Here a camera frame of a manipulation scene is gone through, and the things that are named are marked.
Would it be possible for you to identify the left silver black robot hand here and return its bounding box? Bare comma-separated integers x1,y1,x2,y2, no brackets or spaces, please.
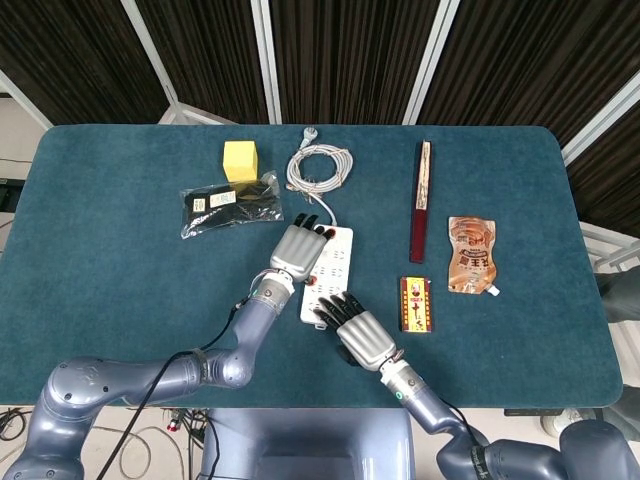
268,212,337,287

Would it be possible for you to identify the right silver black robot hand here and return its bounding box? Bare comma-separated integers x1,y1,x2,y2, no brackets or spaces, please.
313,292,400,372

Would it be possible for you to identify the white power strip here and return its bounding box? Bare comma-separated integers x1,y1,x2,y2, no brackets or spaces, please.
298,224,355,331

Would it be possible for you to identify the red yellow printed box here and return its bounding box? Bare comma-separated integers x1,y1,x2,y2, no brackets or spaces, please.
399,275,435,334

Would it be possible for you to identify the black item in clear bag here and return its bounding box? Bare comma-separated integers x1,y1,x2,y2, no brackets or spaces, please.
179,171,285,241

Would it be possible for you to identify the yellow cube block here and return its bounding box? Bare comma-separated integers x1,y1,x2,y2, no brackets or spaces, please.
222,140,260,182

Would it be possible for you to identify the blue-grey robot torso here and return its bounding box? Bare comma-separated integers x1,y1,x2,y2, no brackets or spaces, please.
199,407,416,480

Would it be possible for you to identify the dark red chopstick box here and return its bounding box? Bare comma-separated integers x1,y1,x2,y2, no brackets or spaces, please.
408,140,435,265

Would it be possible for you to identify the orange drink pouch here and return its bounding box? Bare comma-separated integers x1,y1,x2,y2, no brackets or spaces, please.
446,215,502,299

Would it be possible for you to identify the teal table cloth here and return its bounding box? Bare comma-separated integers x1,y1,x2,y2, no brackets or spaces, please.
9,123,624,410

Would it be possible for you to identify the coiled white power cable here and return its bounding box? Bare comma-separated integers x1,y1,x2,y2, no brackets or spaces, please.
284,127,357,226

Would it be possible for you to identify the white partition frame post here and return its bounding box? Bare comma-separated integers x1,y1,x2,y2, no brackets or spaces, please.
119,0,241,126
402,0,461,126
559,64,640,166
249,0,284,125
0,67,54,134

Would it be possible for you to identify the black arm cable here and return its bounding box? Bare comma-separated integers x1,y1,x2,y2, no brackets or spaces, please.
97,294,251,480

